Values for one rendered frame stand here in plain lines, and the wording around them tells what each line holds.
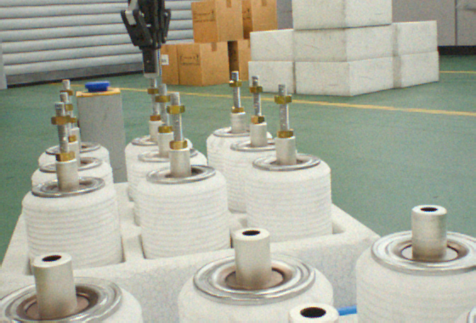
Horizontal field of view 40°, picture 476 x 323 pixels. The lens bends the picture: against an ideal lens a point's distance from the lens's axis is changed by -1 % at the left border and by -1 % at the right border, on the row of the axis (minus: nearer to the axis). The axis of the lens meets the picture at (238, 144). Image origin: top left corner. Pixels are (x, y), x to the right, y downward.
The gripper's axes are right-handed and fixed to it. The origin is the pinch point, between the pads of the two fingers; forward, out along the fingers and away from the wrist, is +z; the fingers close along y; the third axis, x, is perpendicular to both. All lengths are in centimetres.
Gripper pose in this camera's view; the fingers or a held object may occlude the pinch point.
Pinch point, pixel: (151, 64)
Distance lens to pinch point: 92.1
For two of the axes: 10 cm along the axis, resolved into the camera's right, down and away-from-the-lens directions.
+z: 0.7, 9.8, 1.9
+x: 9.6, -0.1, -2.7
